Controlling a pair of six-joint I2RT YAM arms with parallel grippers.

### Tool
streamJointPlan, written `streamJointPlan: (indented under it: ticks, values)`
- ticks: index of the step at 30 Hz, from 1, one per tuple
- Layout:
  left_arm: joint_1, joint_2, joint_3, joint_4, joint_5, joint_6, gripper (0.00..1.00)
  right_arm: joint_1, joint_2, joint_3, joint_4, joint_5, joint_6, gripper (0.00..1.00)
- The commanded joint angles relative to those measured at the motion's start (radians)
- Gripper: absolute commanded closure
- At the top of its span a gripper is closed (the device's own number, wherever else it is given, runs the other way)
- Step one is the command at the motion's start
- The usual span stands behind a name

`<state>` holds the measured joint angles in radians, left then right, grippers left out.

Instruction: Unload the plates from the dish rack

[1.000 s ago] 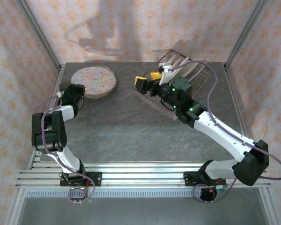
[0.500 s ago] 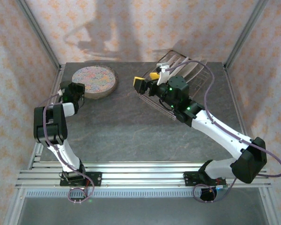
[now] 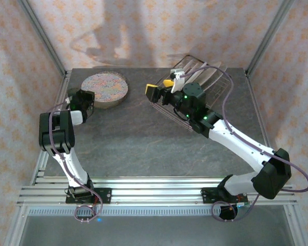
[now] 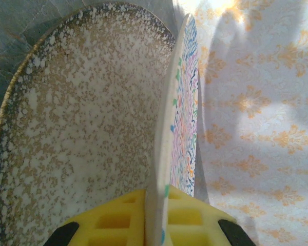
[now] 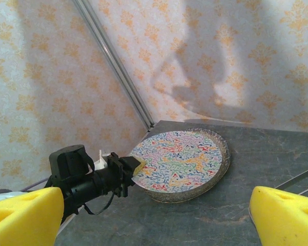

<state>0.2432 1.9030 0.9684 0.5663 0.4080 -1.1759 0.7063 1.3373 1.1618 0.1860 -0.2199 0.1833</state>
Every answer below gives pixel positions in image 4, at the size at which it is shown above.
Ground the colourful squiggle patterned plate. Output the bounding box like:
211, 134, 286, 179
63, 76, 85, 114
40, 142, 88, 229
143, 12, 201, 246

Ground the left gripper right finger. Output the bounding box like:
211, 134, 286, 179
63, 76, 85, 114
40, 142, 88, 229
166, 184, 257, 246

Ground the checkered beige plate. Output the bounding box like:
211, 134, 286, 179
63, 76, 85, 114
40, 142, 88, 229
0, 2, 177, 246

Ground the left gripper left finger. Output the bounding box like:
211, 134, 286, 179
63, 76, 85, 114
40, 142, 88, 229
42, 188, 147, 246

